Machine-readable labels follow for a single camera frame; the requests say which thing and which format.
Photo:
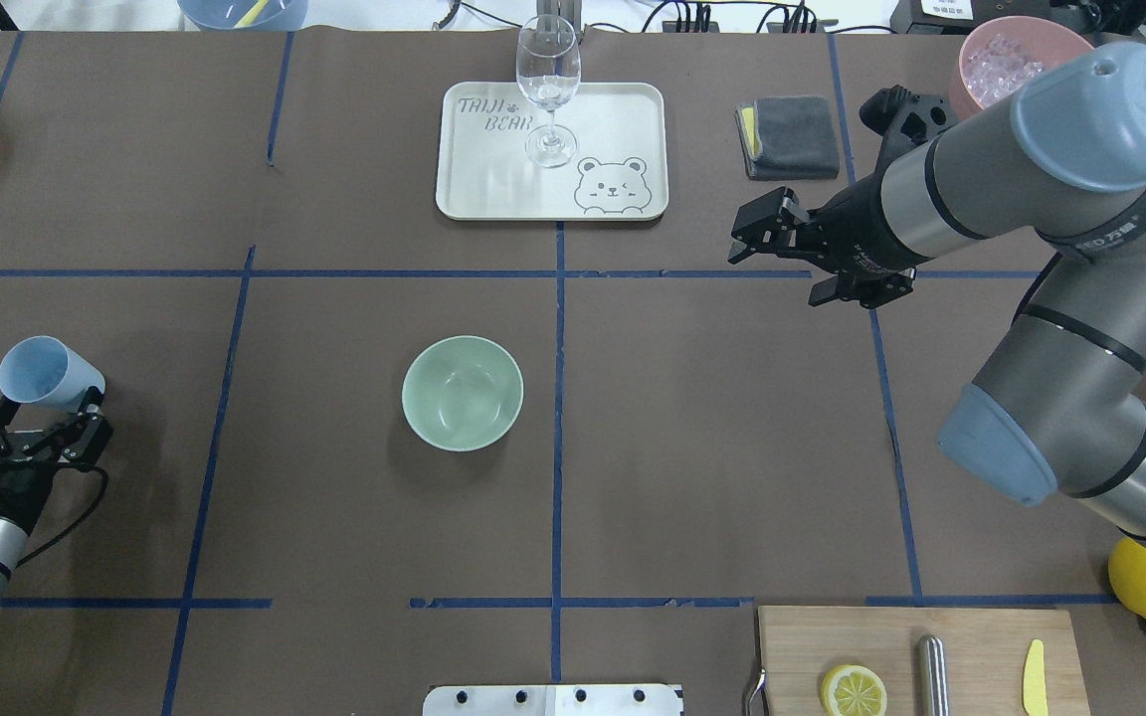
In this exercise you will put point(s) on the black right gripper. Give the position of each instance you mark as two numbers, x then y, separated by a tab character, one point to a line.
857	231

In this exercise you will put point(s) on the half lemon slice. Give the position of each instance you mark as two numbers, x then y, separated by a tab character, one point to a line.
852	689

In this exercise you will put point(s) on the pink bowl of ice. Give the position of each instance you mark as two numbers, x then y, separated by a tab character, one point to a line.
1004	54

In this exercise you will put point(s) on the cream bear tray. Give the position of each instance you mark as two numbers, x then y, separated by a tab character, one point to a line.
620	172

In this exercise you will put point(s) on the yellow plastic knife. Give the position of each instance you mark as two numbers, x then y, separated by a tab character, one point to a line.
1034	680

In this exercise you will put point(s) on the clear wine glass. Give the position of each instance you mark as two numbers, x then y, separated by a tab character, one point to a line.
548	69

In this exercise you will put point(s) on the grey yellow folded cloth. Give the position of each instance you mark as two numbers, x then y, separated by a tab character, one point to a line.
788	138

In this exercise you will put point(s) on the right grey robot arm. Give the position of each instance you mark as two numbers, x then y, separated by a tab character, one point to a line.
1053	409

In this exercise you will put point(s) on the green bowl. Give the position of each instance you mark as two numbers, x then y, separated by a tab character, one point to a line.
462	393

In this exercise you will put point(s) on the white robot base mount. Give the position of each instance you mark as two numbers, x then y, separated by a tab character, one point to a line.
556	699

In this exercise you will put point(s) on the wooden cutting board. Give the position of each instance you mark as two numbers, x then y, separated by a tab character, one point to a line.
985	653

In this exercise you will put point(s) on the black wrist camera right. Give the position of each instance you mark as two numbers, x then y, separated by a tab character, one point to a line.
905	120

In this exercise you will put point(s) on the light blue plastic cup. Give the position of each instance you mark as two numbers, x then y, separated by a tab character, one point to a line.
44	371

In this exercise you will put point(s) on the blue bowl with fork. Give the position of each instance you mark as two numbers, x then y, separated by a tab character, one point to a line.
245	16

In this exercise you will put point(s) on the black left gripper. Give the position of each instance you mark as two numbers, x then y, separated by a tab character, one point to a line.
4	489

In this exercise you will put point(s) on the steel muddler black cap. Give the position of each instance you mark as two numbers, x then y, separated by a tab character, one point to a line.
932	669

